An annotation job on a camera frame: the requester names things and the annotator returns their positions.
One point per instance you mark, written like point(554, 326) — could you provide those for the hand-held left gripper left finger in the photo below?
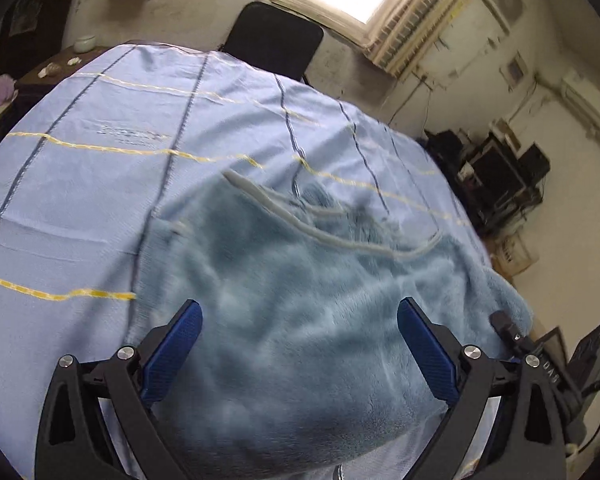
point(172, 355)

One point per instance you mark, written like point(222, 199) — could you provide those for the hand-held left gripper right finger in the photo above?
point(427, 355)

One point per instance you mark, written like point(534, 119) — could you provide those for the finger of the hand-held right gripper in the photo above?
point(505, 330)

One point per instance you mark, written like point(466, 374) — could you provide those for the blue fleece jacket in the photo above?
point(300, 320)

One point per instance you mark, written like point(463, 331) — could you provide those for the black computer desk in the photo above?
point(490, 205)

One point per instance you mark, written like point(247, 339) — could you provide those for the computer monitor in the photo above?
point(497, 172)

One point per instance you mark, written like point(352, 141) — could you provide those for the black speaker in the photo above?
point(534, 161)

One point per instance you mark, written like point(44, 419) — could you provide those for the blue striped bed sheet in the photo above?
point(80, 185)

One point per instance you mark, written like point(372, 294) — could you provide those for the white air conditioner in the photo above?
point(595, 100)

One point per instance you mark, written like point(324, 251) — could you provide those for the white electrical panel box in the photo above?
point(515, 71)

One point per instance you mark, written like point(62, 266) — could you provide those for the checked curtain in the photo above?
point(415, 30)

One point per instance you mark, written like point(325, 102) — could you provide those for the dark side table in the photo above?
point(60, 57)

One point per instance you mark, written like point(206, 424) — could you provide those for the white bowl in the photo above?
point(85, 44)

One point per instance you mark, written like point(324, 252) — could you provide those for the black chair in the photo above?
point(270, 40)

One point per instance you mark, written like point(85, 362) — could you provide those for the dark framed painting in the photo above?
point(25, 15)

